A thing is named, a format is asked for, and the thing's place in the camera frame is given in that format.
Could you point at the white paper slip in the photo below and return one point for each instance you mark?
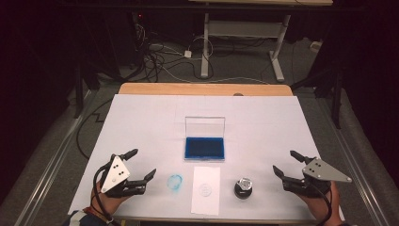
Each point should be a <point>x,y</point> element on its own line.
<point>205,204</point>

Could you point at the black round stamp cap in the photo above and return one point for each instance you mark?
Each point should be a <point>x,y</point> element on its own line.
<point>243,195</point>

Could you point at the small white box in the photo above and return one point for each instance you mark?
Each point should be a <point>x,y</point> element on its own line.
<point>316,46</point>

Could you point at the clear blue plastic cap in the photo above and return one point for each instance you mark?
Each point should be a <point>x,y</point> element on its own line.
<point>169,183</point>

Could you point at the white power adapter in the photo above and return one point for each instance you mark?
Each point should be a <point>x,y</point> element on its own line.
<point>187,54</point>

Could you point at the blue ink pad clear case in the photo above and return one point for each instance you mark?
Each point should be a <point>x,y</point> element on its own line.
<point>204,148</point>

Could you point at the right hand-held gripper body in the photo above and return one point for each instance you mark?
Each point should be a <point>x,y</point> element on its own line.
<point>316,171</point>

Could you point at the white metal desk frame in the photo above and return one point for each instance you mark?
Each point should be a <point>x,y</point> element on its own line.
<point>244,29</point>

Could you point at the person's left hand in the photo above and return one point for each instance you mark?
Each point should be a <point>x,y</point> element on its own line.
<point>105,204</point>

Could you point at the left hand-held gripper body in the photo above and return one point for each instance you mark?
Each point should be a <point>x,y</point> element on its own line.
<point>115,175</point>

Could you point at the black metal stand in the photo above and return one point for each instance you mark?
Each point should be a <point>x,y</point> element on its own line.
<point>337,100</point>
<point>78,94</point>

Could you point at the aluminium floor rail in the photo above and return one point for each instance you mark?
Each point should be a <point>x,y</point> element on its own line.
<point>357,175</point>
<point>50,175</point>

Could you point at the white table cover sheet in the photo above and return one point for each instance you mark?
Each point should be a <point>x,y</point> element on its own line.
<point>141,125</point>

